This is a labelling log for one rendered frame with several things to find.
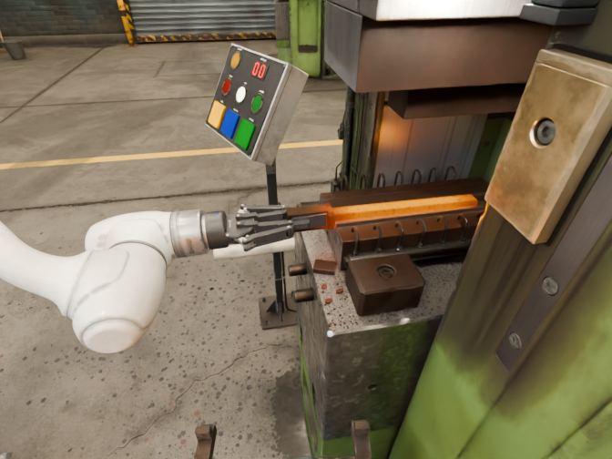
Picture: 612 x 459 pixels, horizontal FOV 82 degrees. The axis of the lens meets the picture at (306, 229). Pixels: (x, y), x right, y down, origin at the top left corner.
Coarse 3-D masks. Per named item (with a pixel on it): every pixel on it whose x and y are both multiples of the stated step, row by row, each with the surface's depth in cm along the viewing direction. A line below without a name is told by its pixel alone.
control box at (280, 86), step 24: (240, 48) 110; (240, 72) 108; (264, 72) 99; (288, 72) 94; (216, 96) 118; (264, 96) 99; (288, 96) 97; (240, 120) 106; (264, 120) 98; (288, 120) 102; (264, 144) 101
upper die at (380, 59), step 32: (352, 32) 48; (384, 32) 46; (416, 32) 46; (448, 32) 47; (480, 32) 48; (512, 32) 49; (544, 32) 49; (352, 64) 49; (384, 64) 48; (416, 64) 49; (448, 64) 50; (480, 64) 51; (512, 64) 52
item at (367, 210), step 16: (288, 208) 70; (304, 208) 70; (320, 208) 70; (336, 208) 72; (352, 208) 73; (368, 208) 73; (384, 208) 73; (400, 208) 73; (416, 208) 73; (432, 208) 74; (448, 208) 75
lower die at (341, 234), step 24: (336, 192) 83; (360, 192) 83; (384, 192) 83; (408, 192) 81; (432, 192) 81; (456, 192) 81; (480, 192) 81; (384, 216) 72; (408, 216) 72; (432, 216) 74; (456, 216) 74; (480, 216) 74; (336, 240) 72; (360, 240) 68; (384, 240) 69; (408, 240) 70; (432, 240) 71
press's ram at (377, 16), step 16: (336, 0) 53; (352, 0) 46; (368, 0) 41; (384, 0) 39; (400, 0) 39; (416, 0) 40; (432, 0) 40; (448, 0) 40; (464, 0) 40; (480, 0) 41; (496, 0) 41; (512, 0) 41; (528, 0) 42; (368, 16) 42; (384, 16) 40; (400, 16) 40; (416, 16) 41; (432, 16) 41; (448, 16) 41; (464, 16) 42; (480, 16) 42; (496, 16) 42; (512, 16) 43
